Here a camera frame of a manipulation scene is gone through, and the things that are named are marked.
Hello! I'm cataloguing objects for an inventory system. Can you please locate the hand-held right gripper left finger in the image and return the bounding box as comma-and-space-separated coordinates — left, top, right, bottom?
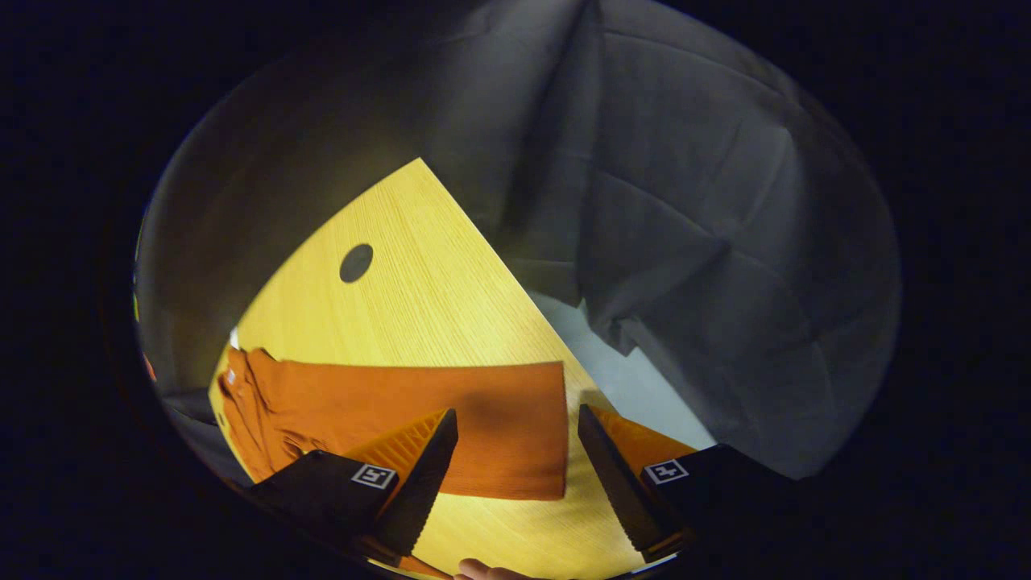
250, 408, 458, 565

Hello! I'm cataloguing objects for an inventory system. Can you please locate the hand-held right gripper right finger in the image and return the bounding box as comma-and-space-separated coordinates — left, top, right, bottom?
578, 404, 798, 563

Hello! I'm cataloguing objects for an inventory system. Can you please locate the orange button-up jacket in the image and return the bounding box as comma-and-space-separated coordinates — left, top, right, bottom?
216, 346, 570, 502

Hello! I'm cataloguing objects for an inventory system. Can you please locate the black table grommet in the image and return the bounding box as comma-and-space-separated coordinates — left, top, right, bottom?
339, 243, 375, 284

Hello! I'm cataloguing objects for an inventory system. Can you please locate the black backdrop cloth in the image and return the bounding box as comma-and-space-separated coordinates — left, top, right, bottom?
135, 0, 901, 484

